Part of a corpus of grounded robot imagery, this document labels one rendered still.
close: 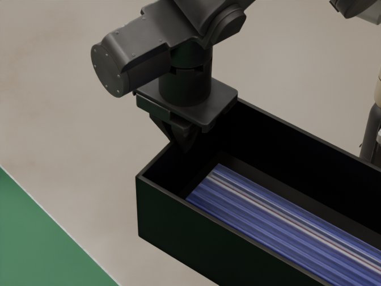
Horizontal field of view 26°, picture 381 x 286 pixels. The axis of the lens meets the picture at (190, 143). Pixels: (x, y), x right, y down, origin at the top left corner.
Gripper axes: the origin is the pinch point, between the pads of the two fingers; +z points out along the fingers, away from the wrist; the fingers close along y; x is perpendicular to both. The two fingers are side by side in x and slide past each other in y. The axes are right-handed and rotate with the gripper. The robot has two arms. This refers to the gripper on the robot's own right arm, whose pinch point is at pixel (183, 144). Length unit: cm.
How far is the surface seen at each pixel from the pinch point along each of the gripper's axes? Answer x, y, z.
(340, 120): 116, -23, 109
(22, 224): -12.5, -16.7, 15.7
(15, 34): 87, -131, 110
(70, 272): -14.4, -6.8, 15.6
